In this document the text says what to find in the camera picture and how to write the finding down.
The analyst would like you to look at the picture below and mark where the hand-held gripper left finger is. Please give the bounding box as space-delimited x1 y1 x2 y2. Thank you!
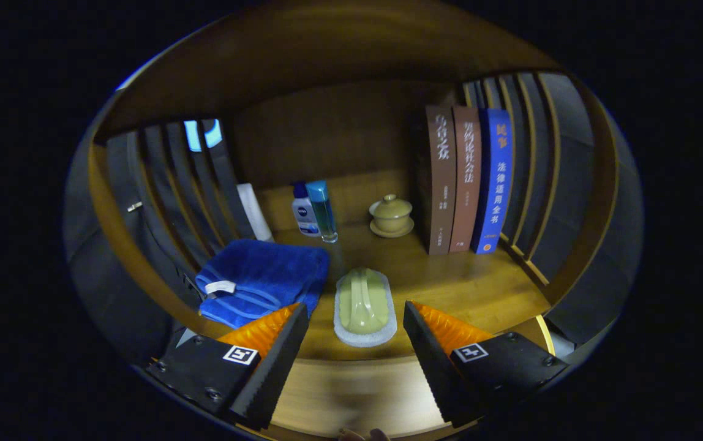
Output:
143 302 310 431

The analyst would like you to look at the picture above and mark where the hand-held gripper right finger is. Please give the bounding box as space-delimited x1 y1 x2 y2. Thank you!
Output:
403 300 570 428

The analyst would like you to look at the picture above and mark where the green scrub brush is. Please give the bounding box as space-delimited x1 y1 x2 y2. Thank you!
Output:
333 268 398 348

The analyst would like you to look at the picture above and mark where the wooden countertop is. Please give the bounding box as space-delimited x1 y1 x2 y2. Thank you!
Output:
186 227 551 362

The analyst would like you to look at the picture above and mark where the wooden cabinet with slatted shelf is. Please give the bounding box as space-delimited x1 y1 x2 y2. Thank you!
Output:
85 0 622 368

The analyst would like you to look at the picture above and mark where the blue folded towel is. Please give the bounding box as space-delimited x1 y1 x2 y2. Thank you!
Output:
195 239 331 328

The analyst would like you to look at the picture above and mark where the white lotion bottle blue cap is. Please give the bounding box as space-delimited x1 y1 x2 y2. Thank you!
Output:
291 181 320 237

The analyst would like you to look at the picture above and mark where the beige lidded tea cup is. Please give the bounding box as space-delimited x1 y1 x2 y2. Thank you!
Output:
369 194 415 238

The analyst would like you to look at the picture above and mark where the white tube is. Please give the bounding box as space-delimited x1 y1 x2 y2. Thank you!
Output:
236 183 274 242

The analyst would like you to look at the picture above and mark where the teal clear bottle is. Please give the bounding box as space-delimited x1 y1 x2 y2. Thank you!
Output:
306 180 339 243

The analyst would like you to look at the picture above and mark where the dark brown book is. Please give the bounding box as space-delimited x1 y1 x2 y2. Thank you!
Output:
416 105 457 255

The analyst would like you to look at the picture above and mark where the reddish brown book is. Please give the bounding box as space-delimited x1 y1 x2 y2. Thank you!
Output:
449 106 483 254

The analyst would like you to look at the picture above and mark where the blue book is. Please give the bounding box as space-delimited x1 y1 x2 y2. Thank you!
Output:
471 108 513 255

